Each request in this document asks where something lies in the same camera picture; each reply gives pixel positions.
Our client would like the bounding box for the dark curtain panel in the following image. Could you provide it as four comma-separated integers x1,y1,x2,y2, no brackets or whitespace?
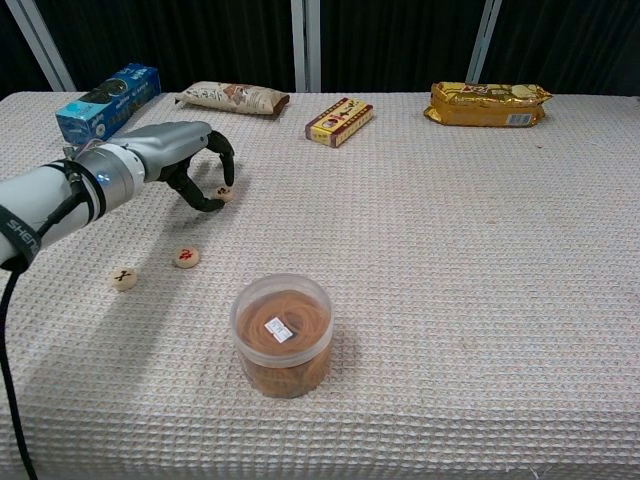
319,0,486,94
22,0,296,94
482,0,640,99
0,0,54,101

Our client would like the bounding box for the beige waffle tablecloth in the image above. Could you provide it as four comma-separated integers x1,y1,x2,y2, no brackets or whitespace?
0,91,640,480

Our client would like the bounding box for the white double partition post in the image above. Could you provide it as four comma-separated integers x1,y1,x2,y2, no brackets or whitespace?
291,0,322,94

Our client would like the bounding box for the round wooden X game piece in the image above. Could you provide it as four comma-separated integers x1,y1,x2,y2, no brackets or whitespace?
109,267,139,292

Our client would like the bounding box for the blue cookie box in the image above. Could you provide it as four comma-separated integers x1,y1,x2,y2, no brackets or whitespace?
54,63,162,146

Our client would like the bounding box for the yellow red small carton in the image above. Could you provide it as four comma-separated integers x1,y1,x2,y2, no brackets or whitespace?
304,97,375,149

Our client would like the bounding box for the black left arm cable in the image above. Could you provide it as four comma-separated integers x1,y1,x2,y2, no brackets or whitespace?
0,259,40,480

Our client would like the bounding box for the wooden chess piece red character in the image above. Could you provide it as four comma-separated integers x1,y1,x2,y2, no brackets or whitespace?
173,246,201,270

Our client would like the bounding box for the gold foil snack packet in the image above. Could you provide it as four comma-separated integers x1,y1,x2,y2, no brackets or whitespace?
423,81,554,128

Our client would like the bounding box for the beige brown snack packet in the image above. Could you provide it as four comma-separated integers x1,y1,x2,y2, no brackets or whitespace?
174,81,291,120

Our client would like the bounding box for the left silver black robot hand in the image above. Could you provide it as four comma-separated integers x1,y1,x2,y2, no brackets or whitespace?
106,120,236,213

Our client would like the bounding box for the clear jar of rubber bands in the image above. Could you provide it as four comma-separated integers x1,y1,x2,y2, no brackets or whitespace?
229,273,334,400

